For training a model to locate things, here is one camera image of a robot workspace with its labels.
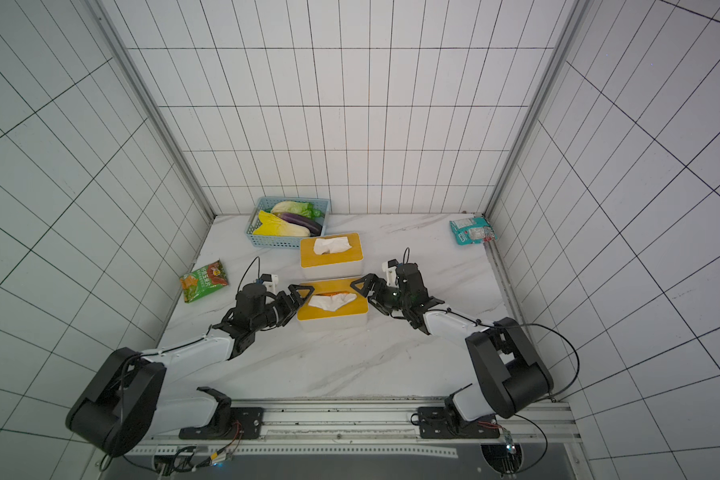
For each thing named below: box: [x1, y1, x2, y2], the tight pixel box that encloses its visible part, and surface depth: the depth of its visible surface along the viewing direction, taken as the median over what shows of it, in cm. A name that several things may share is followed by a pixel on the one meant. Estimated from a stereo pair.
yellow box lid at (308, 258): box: [300, 232, 363, 268], surface depth 97 cm
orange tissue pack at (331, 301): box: [308, 291, 357, 312], surface depth 86 cm
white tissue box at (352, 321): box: [297, 312, 368, 332], surface depth 85 cm
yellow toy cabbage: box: [252, 210, 311, 237], surface depth 108 cm
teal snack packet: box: [449, 216, 498, 246], surface depth 113 cm
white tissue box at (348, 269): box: [301, 260, 364, 280], surface depth 97 cm
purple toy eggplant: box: [273, 212, 323, 237], surface depth 112 cm
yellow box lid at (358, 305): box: [296, 279, 369, 321], surface depth 83 cm
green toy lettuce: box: [271, 201, 325, 218], surface depth 116 cm
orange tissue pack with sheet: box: [313, 236, 352, 255], surface depth 94 cm
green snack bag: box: [180, 259, 229, 303], surface depth 99 cm
